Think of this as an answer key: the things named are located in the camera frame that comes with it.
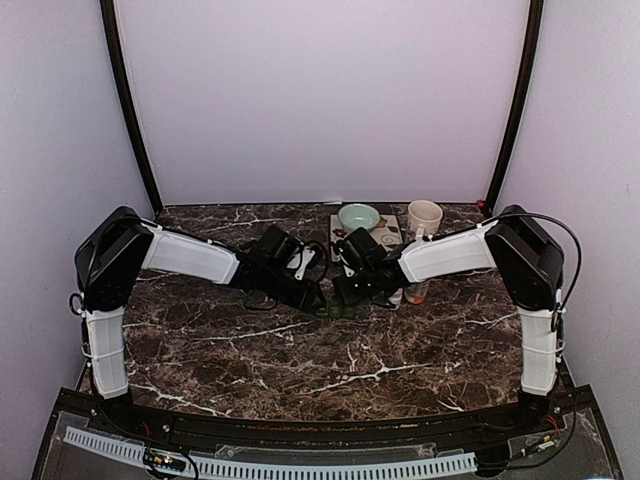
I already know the small white pill bottle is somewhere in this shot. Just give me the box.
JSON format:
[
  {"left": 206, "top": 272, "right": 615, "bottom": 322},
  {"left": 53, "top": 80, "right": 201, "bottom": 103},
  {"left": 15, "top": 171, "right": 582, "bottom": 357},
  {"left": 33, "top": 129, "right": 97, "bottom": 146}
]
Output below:
[{"left": 388, "top": 289, "right": 403, "bottom": 310}]

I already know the large grey-capped pill bottle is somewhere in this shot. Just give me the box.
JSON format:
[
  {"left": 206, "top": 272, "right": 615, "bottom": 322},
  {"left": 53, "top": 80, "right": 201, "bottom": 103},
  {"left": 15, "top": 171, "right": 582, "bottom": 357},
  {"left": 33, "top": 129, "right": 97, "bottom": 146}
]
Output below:
[{"left": 404, "top": 281, "right": 429, "bottom": 305}]

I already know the green weekly pill organizer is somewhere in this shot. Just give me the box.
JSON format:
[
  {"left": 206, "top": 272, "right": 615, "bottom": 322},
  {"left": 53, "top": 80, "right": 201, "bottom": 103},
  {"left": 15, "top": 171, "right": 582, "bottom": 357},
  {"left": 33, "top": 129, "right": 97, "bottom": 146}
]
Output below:
[{"left": 315, "top": 300, "right": 355, "bottom": 320}]

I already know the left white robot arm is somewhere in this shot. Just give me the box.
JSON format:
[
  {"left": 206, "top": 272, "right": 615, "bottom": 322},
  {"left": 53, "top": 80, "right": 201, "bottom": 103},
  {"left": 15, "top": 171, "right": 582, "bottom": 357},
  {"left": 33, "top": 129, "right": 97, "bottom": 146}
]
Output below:
[{"left": 69, "top": 206, "right": 329, "bottom": 436}]

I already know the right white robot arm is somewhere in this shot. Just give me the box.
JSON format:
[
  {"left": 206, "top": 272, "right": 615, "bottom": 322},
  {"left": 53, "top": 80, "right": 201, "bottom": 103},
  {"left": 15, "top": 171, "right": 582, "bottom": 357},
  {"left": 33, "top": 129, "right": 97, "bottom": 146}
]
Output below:
[{"left": 332, "top": 205, "right": 577, "bottom": 434}]

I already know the floral square ceramic plate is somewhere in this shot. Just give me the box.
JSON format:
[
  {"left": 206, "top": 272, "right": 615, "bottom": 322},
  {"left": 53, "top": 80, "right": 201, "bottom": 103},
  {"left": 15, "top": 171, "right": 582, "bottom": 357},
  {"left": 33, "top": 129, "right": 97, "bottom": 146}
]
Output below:
[{"left": 329, "top": 214, "right": 403, "bottom": 263}]

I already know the celadon bowl on plate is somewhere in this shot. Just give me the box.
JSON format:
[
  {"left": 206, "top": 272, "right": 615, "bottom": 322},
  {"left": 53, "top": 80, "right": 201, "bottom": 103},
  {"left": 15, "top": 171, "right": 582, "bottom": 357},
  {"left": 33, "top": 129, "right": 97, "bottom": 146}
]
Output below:
[{"left": 337, "top": 203, "right": 380, "bottom": 234}]

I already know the cream ceramic mug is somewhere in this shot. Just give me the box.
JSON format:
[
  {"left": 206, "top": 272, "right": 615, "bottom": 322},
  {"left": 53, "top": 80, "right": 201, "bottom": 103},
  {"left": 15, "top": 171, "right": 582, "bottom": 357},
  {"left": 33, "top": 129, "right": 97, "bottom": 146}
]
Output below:
[{"left": 406, "top": 200, "right": 444, "bottom": 240}]

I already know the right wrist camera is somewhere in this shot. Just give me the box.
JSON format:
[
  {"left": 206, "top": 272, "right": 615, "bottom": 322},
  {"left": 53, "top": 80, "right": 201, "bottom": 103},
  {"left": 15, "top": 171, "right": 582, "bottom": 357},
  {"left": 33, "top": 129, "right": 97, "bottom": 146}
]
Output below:
[{"left": 333, "top": 227, "right": 387, "bottom": 271}]

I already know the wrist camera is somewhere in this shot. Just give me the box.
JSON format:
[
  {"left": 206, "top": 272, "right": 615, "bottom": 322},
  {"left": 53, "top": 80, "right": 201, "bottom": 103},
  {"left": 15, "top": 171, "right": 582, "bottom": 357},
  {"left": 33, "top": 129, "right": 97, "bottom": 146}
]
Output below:
[
  {"left": 333, "top": 227, "right": 387, "bottom": 271},
  {"left": 257, "top": 225, "right": 300, "bottom": 267}
]

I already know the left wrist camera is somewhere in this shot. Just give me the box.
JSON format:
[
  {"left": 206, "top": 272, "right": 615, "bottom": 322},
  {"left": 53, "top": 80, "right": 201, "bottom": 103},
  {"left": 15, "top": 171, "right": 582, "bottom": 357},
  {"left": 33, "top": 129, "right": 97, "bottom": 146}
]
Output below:
[{"left": 257, "top": 225, "right": 300, "bottom": 267}]

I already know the white slotted cable duct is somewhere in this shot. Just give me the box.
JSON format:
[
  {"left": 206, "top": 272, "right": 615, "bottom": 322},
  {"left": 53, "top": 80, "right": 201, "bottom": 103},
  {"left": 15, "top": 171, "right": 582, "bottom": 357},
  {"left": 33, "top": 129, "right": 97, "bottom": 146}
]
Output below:
[{"left": 62, "top": 426, "right": 477, "bottom": 479}]

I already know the right black frame post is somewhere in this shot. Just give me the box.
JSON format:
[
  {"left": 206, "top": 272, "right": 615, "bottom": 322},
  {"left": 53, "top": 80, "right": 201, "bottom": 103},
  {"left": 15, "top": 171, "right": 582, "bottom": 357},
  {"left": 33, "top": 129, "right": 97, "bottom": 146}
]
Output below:
[{"left": 483, "top": 0, "right": 544, "bottom": 216}]

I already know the black frame post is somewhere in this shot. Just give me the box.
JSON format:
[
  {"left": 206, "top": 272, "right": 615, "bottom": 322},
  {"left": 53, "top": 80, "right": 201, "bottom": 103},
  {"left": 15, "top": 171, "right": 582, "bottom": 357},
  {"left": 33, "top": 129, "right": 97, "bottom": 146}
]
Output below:
[
  {"left": 483, "top": 0, "right": 544, "bottom": 216},
  {"left": 99, "top": 0, "right": 164, "bottom": 215}
]

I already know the black front rail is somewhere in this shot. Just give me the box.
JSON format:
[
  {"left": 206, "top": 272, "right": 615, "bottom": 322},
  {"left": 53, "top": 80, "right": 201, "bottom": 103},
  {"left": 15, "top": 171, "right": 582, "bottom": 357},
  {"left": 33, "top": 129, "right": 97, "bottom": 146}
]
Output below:
[{"left": 54, "top": 386, "right": 594, "bottom": 450}]

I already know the left black frame post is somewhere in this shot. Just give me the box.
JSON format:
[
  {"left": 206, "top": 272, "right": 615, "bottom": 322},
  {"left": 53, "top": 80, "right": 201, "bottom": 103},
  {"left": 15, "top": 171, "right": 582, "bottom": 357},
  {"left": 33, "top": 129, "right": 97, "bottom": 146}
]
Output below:
[{"left": 99, "top": 0, "right": 164, "bottom": 215}]

